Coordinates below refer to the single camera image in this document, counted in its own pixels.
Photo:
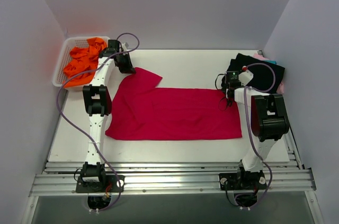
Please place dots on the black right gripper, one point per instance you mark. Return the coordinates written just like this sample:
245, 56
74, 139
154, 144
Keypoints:
228, 94

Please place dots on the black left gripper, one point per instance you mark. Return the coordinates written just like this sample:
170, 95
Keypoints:
123, 61

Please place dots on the crimson red t-shirt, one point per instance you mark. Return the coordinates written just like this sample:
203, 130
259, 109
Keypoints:
141, 110

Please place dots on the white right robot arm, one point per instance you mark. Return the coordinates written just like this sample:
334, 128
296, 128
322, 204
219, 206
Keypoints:
266, 119

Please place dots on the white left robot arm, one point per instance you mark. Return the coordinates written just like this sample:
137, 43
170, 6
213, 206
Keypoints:
98, 106

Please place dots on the folded black t-shirt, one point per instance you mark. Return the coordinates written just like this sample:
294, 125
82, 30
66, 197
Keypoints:
262, 76

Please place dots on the crumpled orange t-shirt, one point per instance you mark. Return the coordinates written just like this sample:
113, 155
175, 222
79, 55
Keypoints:
84, 59

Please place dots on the folded teal t-shirt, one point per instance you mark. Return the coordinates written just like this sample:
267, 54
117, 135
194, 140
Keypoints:
272, 61

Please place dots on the folded pink t-shirt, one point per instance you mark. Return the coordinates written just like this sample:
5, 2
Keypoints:
259, 56

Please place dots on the white plastic basket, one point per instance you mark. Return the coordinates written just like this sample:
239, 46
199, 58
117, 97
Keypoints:
64, 56

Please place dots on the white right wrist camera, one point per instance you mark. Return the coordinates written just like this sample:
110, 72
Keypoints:
245, 76

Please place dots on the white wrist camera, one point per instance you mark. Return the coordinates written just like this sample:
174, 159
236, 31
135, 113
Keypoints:
245, 76
125, 46

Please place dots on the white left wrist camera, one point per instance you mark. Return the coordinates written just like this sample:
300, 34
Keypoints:
125, 46

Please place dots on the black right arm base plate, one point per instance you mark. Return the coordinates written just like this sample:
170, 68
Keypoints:
246, 181

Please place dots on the aluminium rail frame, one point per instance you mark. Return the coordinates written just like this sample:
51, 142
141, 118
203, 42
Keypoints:
168, 181

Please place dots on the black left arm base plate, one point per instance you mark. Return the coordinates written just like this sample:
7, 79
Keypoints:
94, 185

